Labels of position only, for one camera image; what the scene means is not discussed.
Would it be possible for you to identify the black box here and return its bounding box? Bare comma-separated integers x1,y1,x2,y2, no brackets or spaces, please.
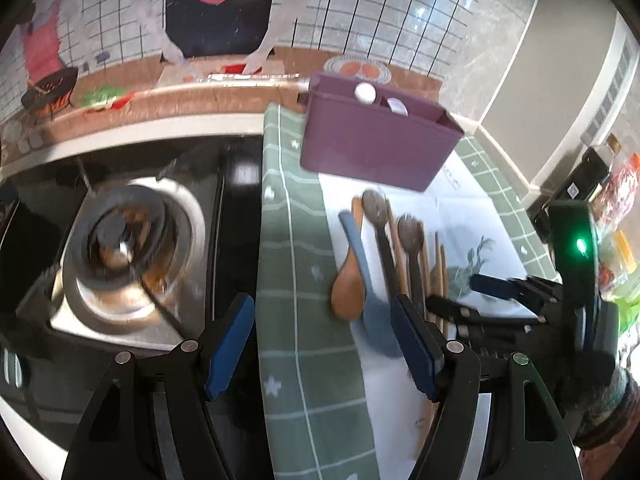
529,146,612,243

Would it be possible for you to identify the cartoon kitchen wall sticker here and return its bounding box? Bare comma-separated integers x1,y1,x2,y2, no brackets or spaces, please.
0,0,451,133

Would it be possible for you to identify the person's right forearm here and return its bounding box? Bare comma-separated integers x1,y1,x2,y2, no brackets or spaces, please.
559,347,640,453

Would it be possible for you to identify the blue plastic spoon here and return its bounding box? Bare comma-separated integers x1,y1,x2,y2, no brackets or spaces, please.
338,210,407,359

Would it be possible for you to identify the wooden spoon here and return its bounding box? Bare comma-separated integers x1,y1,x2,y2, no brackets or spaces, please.
330,196,369,321

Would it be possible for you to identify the stainless steel stove burner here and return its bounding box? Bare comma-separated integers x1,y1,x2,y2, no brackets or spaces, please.
49,174,209,352

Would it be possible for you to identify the green and orange packet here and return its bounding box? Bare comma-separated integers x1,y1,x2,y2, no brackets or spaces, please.
597,230,640,338

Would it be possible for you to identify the white mat with plant print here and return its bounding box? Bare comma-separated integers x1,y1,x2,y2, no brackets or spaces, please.
317,149,557,480

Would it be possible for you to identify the green checked tablecloth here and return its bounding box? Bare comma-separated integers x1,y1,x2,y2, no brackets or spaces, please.
256,101,565,480

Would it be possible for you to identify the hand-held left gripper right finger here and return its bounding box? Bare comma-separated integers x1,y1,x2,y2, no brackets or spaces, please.
391,295,583,480

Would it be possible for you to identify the black glass gas stove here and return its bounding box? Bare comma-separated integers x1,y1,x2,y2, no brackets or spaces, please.
0,134,267,463

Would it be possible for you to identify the plastic bottle with orange cap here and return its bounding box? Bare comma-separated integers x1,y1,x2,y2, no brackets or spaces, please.
600,132,623,161

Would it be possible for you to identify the metal spoon with black handle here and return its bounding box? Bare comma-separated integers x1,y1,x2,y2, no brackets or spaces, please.
361,189,404,306
396,213,429,318

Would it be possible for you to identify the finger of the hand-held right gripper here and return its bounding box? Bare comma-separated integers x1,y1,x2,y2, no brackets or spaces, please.
469,272,566,317
424,295,538,326

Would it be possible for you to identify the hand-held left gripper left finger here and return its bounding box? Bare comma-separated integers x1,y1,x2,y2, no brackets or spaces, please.
60,293,257,480

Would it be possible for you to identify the purple plastic utensil holder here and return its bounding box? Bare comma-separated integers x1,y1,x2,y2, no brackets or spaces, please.
298,71,466,193

